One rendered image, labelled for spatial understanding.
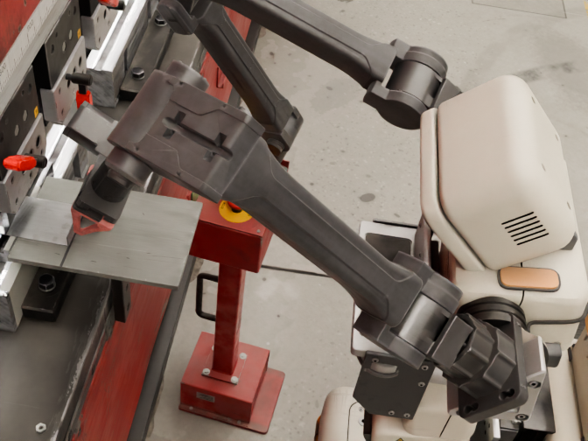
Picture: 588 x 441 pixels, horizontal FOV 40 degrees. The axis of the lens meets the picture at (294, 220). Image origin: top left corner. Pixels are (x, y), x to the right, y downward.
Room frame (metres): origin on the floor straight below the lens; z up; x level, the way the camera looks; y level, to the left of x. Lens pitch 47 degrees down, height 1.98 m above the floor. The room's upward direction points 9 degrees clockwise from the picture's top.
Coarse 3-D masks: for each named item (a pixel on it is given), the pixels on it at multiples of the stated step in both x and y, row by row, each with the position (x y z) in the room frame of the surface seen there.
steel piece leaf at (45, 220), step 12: (24, 204) 0.85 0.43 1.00; (36, 204) 0.85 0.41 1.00; (48, 204) 0.86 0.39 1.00; (60, 204) 0.86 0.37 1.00; (72, 204) 0.86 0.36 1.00; (24, 216) 0.82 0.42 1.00; (36, 216) 0.83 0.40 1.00; (48, 216) 0.83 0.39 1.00; (60, 216) 0.83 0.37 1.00; (12, 228) 0.79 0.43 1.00; (24, 228) 0.80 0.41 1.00; (36, 228) 0.80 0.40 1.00; (48, 228) 0.81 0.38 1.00; (60, 228) 0.81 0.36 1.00; (72, 228) 0.80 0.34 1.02; (36, 240) 0.78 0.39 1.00; (48, 240) 0.78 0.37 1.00; (60, 240) 0.79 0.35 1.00
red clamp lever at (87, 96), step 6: (66, 78) 0.98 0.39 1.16; (72, 78) 0.98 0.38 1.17; (78, 78) 0.98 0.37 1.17; (84, 78) 0.98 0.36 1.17; (90, 78) 0.98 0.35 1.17; (78, 84) 0.98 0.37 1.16; (84, 84) 0.97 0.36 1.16; (90, 84) 0.98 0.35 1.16; (78, 90) 0.98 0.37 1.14; (84, 90) 0.98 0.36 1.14; (78, 96) 0.98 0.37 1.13; (84, 96) 0.98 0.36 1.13; (90, 96) 0.98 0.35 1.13; (78, 102) 0.97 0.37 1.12; (90, 102) 0.98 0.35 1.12
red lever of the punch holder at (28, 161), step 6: (12, 156) 0.73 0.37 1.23; (18, 156) 0.74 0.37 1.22; (24, 156) 0.75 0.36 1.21; (30, 156) 0.78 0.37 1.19; (36, 156) 0.78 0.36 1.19; (42, 156) 0.78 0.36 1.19; (6, 162) 0.71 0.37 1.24; (12, 162) 0.71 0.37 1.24; (18, 162) 0.71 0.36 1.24; (24, 162) 0.72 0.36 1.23; (30, 162) 0.74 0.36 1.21; (36, 162) 0.76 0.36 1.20; (42, 162) 0.77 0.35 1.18; (6, 168) 0.71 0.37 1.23; (12, 168) 0.71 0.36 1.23; (18, 168) 0.71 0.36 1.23; (24, 168) 0.72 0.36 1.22; (30, 168) 0.74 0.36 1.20; (42, 168) 0.77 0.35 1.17
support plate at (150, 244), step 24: (48, 192) 0.88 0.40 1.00; (72, 192) 0.89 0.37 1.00; (144, 192) 0.92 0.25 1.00; (120, 216) 0.86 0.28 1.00; (144, 216) 0.86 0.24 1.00; (168, 216) 0.87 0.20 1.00; (192, 216) 0.88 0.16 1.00; (24, 240) 0.78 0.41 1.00; (96, 240) 0.80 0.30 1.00; (120, 240) 0.81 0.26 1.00; (144, 240) 0.81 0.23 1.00; (168, 240) 0.82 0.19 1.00; (48, 264) 0.74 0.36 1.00; (72, 264) 0.74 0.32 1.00; (96, 264) 0.75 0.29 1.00; (120, 264) 0.76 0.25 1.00; (144, 264) 0.77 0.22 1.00; (168, 264) 0.77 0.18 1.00; (168, 288) 0.74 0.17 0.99
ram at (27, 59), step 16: (0, 0) 0.82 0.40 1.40; (16, 0) 0.86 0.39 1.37; (32, 0) 0.91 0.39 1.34; (64, 0) 1.02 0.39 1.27; (0, 16) 0.81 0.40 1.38; (16, 16) 0.86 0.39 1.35; (48, 16) 0.96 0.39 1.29; (0, 32) 0.81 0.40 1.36; (16, 32) 0.85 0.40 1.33; (48, 32) 0.95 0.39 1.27; (0, 48) 0.80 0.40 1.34; (32, 48) 0.89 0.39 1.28; (0, 64) 0.79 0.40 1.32; (16, 80) 0.82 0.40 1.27; (0, 96) 0.77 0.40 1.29; (0, 112) 0.77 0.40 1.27
